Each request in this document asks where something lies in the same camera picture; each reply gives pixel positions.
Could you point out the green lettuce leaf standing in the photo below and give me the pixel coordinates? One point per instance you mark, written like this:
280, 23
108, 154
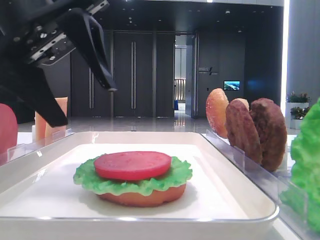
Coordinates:
306, 165

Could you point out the orange cheese slice right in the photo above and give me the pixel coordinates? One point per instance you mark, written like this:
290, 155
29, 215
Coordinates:
57, 119

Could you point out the brown meat patty outer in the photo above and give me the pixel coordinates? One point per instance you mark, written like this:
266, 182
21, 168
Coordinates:
271, 128

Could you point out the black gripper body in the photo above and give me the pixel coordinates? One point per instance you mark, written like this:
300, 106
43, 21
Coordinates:
29, 32

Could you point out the clear long rail left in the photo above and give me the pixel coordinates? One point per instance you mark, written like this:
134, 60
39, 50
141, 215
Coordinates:
25, 148

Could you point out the orange cheese slice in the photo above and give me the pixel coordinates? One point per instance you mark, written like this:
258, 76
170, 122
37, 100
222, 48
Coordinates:
57, 119
40, 127

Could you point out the white planter with flowers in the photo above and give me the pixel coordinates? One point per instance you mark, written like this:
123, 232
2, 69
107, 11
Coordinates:
297, 106

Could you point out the brown meat patty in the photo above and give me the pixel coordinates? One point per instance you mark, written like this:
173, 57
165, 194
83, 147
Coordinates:
241, 130
271, 128

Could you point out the green lettuce leaf on tray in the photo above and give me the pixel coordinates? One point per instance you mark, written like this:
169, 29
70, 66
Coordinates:
177, 175

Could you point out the brown meat patty inner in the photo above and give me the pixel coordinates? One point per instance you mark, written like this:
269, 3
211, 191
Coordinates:
241, 130

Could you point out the bread slice back right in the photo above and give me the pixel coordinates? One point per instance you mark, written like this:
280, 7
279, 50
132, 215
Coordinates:
244, 101

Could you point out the white rectangular tray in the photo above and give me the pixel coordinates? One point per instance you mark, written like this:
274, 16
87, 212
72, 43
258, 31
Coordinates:
39, 201

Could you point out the red tomato slice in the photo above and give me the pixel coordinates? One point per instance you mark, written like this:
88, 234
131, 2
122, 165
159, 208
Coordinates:
8, 128
132, 165

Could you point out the bread slice back left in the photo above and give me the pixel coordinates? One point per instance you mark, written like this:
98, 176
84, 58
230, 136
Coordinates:
215, 108

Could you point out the bread slice under lettuce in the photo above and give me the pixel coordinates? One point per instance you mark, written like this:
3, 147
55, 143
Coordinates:
156, 198

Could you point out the orange cheese slice left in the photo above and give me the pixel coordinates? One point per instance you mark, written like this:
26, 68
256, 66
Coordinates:
40, 127

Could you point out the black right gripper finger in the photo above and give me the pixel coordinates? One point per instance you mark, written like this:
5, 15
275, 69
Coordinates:
87, 36

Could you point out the clear long rail right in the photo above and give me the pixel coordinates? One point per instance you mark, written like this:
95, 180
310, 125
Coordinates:
271, 183

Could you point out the wall display screen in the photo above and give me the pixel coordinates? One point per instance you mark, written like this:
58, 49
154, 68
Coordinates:
231, 85

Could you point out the clear long rail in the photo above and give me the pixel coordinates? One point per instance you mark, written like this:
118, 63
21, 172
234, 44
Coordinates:
25, 148
271, 183

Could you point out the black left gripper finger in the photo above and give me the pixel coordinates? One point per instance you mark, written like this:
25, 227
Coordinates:
29, 84

